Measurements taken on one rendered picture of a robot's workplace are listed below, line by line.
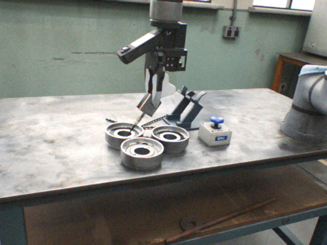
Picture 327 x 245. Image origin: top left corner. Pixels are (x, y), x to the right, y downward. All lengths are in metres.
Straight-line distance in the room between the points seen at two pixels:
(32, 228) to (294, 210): 0.84
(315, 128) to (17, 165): 0.85
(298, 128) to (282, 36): 2.17
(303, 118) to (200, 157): 0.39
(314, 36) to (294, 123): 2.11
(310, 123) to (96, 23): 1.71
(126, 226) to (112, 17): 1.71
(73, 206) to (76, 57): 1.51
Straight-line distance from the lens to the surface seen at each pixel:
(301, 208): 1.20
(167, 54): 0.74
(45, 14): 2.31
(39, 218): 1.01
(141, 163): 0.71
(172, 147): 0.80
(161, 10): 0.72
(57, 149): 0.83
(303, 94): 1.03
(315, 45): 3.10
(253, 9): 2.81
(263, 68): 3.11
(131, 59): 0.73
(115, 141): 0.80
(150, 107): 0.78
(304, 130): 1.06
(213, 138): 0.87
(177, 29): 0.76
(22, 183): 0.71
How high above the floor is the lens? 1.19
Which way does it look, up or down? 23 degrees down
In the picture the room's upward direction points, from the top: 5 degrees clockwise
